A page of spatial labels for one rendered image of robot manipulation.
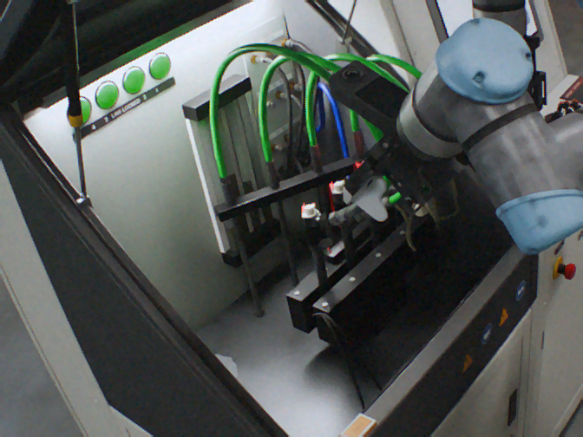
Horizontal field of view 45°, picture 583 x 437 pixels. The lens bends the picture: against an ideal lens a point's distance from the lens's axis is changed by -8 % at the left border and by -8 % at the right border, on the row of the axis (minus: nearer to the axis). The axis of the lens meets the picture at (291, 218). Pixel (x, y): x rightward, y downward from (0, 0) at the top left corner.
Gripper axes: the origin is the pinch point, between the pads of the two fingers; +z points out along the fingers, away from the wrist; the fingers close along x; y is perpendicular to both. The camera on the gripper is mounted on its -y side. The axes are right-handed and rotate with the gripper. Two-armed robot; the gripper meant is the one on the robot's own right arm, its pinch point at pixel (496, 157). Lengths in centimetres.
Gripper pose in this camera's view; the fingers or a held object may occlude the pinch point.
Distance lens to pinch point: 111.4
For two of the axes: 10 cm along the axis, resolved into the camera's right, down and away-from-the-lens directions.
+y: 7.5, 2.5, -6.2
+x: 6.4, -5.1, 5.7
